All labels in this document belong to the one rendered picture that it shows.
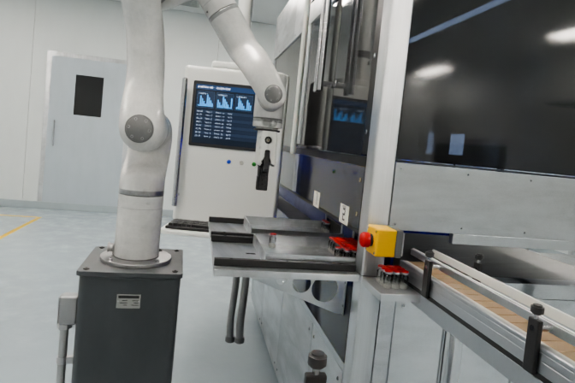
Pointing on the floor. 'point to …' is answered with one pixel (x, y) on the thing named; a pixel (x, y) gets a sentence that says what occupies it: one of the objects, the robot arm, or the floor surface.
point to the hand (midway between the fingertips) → (262, 183)
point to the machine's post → (381, 156)
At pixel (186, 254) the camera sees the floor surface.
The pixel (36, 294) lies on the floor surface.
